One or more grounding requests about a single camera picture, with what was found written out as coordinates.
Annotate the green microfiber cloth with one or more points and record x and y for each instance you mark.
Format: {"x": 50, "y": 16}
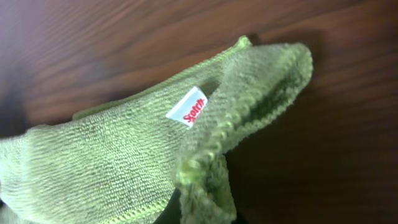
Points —
{"x": 122, "y": 162}

